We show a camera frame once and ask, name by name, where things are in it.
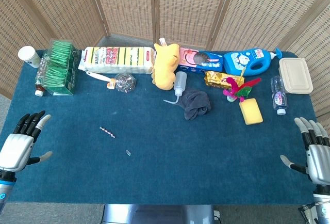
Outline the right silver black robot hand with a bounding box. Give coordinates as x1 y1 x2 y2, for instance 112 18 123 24
280 117 330 187

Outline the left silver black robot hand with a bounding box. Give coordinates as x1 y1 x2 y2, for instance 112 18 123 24
0 110 54 173

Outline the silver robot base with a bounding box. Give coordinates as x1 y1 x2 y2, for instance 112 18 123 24
101 203 216 224

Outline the beige lidded lunch box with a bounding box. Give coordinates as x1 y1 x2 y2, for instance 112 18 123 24
278 57 314 95

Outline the green transparent box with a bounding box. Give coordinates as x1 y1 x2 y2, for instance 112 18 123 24
40 39 81 97

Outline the pink blue snack package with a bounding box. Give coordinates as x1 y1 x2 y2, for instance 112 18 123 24
177 46 224 75

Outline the brown bottle with white cap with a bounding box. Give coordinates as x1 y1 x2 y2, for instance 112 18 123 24
34 53 51 97

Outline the clear plastic water bottle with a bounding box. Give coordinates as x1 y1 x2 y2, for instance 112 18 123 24
270 75 288 116

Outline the yellow sponge block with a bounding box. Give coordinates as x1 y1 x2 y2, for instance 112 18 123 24
238 98 264 126

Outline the white paper cup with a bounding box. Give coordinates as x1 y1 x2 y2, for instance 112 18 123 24
18 45 42 69

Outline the colourful feather shuttlecock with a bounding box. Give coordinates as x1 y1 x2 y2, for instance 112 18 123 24
222 68 262 103

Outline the blue detergent bottle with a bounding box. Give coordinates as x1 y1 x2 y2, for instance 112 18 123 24
222 47 284 77

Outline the gold snack packet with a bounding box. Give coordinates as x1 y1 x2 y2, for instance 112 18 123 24
204 70 245 90

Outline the steel wool scrubber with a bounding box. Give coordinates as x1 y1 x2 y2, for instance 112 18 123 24
114 72 138 94

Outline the pack of yellow sponges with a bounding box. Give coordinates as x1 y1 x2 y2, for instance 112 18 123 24
77 46 157 75

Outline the dark grey cloth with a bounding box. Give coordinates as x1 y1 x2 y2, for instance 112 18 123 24
178 87 212 121

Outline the blue table carpet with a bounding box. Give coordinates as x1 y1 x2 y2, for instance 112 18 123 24
0 49 319 205

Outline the clear plastic wash bottle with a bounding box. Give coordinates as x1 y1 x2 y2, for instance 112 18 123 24
163 70 188 105

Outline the yellow plush toy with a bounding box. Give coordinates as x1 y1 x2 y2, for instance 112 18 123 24
152 38 180 91

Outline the woven wooden folding screen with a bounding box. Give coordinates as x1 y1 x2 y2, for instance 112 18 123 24
0 0 330 128

